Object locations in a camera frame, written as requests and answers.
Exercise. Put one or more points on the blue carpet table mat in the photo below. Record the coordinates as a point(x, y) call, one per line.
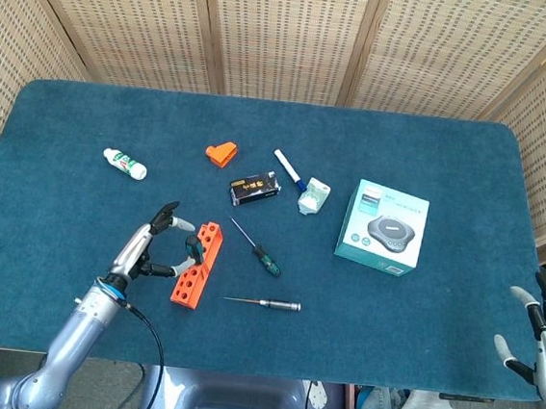
point(288, 346)

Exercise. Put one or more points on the left robot arm grey-blue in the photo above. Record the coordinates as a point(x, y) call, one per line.
point(79, 335)

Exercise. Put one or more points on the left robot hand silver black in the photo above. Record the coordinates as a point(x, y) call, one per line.
point(133, 249)

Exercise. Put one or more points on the blue denim cloth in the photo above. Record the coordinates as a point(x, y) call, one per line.
point(380, 398)

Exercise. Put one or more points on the white marker blue cap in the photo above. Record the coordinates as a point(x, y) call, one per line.
point(287, 166)

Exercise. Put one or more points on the black box gold print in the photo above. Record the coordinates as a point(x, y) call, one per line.
point(255, 189)

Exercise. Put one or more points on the orange bit holder block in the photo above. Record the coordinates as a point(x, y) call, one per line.
point(192, 286)

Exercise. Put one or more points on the white bottle green label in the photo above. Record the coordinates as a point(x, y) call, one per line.
point(124, 163)

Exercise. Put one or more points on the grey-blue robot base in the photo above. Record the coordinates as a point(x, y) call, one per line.
point(234, 404)

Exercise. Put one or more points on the white perforated shoe insole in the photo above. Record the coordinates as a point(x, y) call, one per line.
point(317, 396)

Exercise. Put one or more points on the orange triangular plastic block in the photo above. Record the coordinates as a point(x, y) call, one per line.
point(220, 153)

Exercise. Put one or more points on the teal speaker product box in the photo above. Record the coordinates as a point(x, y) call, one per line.
point(382, 229)

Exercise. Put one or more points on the crumpled white green packet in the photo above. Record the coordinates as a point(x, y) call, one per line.
point(313, 198)

